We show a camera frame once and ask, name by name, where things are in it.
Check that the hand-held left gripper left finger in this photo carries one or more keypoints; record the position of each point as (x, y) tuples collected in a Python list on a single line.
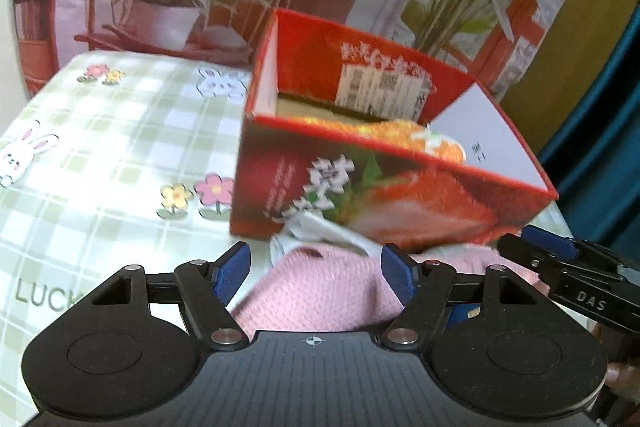
[(231, 268)]

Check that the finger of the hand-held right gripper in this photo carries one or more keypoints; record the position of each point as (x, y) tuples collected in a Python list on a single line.
[(547, 241), (522, 252)]

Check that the red cardboard box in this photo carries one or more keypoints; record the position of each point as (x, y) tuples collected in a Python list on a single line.
[(310, 167)]

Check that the pink knitted cloth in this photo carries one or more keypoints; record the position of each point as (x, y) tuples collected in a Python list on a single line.
[(320, 282)]

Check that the checked printed tablecloth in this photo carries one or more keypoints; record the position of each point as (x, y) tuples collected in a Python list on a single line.
[(115, 132)]

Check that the orange snack packet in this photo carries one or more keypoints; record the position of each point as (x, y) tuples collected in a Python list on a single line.
[(400, 134)]

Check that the teal curtain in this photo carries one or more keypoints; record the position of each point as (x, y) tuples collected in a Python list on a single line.
[(605, 82)]

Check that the white and green cloth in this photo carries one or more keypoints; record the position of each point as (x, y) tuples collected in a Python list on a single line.
[(325, 229)]

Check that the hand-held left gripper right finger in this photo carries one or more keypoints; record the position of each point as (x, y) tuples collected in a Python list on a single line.
[(398, 272)]

